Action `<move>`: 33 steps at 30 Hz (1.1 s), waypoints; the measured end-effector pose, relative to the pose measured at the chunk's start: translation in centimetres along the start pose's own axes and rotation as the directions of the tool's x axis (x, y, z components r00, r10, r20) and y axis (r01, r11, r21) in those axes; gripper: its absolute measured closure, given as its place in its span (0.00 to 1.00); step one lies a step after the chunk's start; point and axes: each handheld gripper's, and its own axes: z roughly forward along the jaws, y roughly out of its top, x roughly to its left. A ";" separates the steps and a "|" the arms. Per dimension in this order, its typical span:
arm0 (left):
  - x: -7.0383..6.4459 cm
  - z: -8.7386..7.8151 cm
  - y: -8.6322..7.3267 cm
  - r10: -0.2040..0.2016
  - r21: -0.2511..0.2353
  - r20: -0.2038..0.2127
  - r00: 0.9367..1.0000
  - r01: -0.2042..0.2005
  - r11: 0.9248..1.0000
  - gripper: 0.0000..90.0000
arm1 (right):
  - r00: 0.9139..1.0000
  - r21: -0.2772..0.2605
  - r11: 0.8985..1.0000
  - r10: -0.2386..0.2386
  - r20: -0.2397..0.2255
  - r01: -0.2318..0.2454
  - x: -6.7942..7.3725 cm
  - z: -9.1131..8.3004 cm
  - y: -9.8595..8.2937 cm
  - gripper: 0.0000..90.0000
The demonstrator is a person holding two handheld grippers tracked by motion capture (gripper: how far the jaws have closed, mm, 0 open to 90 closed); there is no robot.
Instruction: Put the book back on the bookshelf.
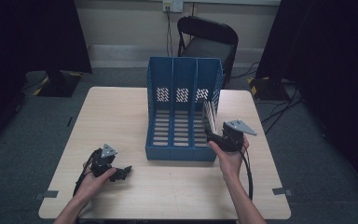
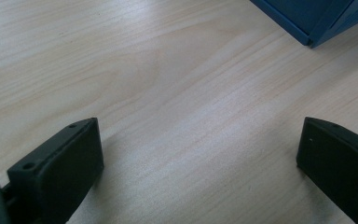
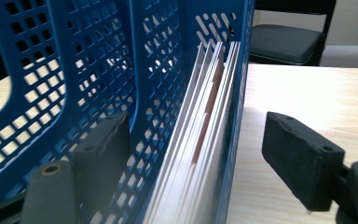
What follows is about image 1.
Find black stand base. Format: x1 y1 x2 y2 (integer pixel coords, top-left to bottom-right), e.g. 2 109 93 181
246 76 294 102
32 69 84 98

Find black folding chair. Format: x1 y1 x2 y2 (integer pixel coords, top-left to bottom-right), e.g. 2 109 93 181
176 15 240 90

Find black socket cable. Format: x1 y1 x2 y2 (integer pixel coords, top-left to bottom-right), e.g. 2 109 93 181
165 5 174 58

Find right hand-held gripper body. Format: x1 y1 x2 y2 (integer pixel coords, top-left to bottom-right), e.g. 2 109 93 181
213 119 258 154

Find green leaf picture book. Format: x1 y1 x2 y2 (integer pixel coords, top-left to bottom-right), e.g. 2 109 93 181
201 99 219 135

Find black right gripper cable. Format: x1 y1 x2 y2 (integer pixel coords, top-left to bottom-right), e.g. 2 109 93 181
237 148 255 202

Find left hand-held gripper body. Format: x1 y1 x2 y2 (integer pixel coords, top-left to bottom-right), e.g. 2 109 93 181
89 143 118 178

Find blue plastic file rack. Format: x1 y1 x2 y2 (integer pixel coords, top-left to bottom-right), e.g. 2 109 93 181
145 55 225 162

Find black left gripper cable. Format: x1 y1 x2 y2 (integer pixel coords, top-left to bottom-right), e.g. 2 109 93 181
73 154 95 198

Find grey tape strip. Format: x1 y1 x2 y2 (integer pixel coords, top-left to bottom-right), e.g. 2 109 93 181
271 187 294 197
34 189 60 201

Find black floor cables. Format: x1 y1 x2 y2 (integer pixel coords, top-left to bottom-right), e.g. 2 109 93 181
229 61 303 135

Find dark curtain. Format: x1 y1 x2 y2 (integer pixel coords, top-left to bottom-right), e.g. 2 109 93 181
0 0 93 157
254 0 358 202

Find white wall socket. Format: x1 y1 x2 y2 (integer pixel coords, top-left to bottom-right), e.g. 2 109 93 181
162 0 185 14

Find person's left hand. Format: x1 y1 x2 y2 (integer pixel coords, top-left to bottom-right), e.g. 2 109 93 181
76 163 118 203

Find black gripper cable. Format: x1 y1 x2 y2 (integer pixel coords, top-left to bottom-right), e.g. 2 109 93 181
73 154 95 198
237 148 255 202

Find person's right hand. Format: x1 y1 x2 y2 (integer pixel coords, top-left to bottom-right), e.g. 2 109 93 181
207 134 251 183

